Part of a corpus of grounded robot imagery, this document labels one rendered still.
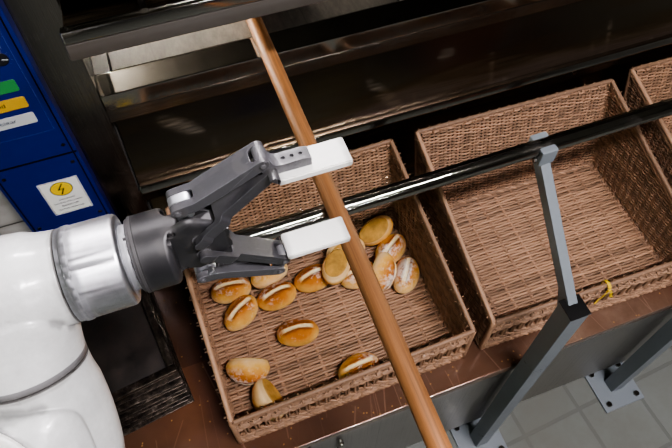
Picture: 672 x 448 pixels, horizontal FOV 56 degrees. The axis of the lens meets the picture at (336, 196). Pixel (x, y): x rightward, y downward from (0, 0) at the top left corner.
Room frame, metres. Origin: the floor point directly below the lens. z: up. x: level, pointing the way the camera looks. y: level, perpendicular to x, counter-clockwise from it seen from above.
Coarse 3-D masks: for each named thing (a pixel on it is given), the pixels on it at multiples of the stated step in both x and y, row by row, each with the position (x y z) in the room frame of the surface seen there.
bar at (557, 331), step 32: (576, 128) 0.72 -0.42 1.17; (608, 128) 0.72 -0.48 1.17; (480, 160) 0.65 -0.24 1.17; (512, 160) 0.66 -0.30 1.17; (544, 160) 0.67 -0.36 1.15; (384, 192) 0.59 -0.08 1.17; (416, 192) 0.59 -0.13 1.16; (544, 192) 0.64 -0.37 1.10; (288, 224) 0.53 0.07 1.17; (576, 320) 0.47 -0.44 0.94; (544, 352) 0.47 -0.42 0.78; (640, 352) 0.65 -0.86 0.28; (512, 384) 0.48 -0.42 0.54; (608, 384) 0.65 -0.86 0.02
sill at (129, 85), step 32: (416, 0) 1.06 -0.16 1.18; (448, 0) 1.06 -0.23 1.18; (480, 0) 1.06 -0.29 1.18; (512, 0) 1.08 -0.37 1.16; (288, 32) 0.96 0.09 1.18; (320, 32) 0.96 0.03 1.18; (352, 32) 0.96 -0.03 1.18; (384, 32) 0.98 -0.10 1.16; (160, 64) 0.87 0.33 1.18; (192, 64) 0.87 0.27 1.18; (224, 64) 0.87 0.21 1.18; (256, 64) 0.89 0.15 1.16; (288, 64) 0.91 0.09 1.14; (128, 96) 0.81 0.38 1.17; (160, 96) 0.82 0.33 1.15
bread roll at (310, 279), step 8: (320, 264) 0.75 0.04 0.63; (304, 272) 0.72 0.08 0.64; (312, 272) 0.72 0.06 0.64; (320, 272) 0.72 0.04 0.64; (296, 280) 0.71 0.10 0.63; (304, 280) 0.70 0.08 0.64; (312, 280) 0.70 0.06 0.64; (320, 280) 0.70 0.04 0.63; (296, 288) 0.69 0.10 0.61; (304, 288) 0.69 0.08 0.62; (312, 288) 0.69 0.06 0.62; (320, 288) 0.69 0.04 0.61
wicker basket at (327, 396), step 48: (384, 144) 0.95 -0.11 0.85; (288, 192) 0.85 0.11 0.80; (432, 240) 0.73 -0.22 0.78; (192, 288) 0.60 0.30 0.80; (336, 288) 0.70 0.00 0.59; (432, 288) 0.69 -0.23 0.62; (336, 336) 0.58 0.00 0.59; (432, 336) 0.58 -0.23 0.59; (240, 384) 0.46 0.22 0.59; (288, 384) 0.46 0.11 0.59; (336, 384) 0.42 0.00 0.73; (384, 384) 0.46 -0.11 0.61; (240, 432) 0.36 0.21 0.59
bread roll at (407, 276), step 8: (400, 264) 0.74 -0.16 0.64; (408, 264) 0.74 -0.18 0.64; (416, 264) 0.75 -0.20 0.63; (400, 272) 0.72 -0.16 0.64; (408, 272) 0.72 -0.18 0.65; (416, 272) 0.73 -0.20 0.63; (400, 280) 0.70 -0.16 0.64; (408, 280) 0.70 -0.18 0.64; (416, 280) 0.71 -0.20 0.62; (400, 288) 0.69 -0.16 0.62; (408, 288) 0.69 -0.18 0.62
